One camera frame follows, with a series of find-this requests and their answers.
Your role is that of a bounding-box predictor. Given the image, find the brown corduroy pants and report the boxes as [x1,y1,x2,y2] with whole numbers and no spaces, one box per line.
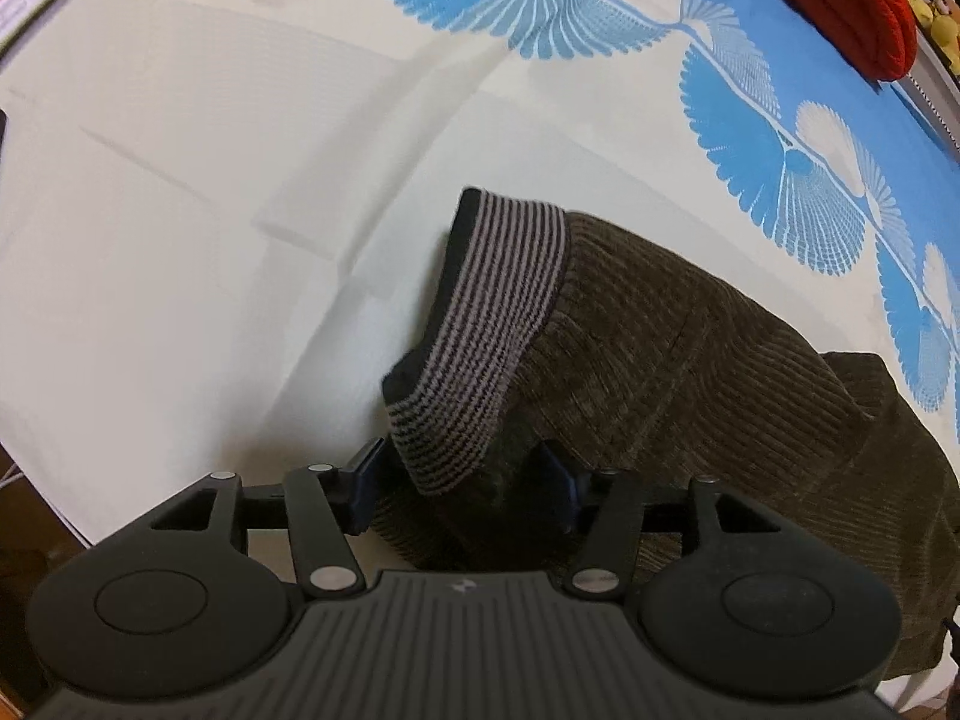
[369,187,960,687]

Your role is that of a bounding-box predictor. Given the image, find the white headboard ledge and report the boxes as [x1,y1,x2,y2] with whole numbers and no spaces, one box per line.
[889,45,960,155]

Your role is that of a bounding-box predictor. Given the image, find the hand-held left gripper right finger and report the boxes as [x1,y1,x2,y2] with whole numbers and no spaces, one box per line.
[534,441,760,595]

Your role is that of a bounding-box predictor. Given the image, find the blue white printed bed sheet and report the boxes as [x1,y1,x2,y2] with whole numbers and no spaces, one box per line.
[0,0,960,713]

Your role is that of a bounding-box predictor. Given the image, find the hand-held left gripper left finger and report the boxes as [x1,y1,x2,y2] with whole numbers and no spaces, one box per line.
[148,438,392,595]

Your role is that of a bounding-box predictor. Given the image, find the yellow plush toy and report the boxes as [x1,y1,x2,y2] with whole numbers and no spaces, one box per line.
[903,0,960,77]

